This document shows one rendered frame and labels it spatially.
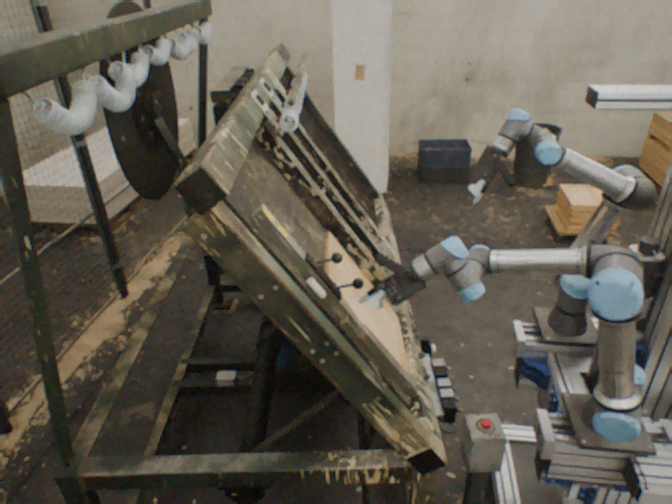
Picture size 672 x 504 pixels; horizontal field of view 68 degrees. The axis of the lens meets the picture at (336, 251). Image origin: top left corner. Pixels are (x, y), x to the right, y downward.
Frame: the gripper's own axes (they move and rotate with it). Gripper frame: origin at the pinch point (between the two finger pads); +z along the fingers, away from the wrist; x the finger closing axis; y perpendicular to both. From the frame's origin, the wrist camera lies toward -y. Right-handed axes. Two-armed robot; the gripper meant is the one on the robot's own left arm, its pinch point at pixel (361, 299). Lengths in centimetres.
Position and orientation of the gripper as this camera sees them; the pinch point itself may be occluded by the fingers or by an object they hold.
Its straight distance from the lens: 156.9
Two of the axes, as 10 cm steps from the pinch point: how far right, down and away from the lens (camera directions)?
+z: -7.8, 5.3, 3.2
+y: 4.7, 8.5, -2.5
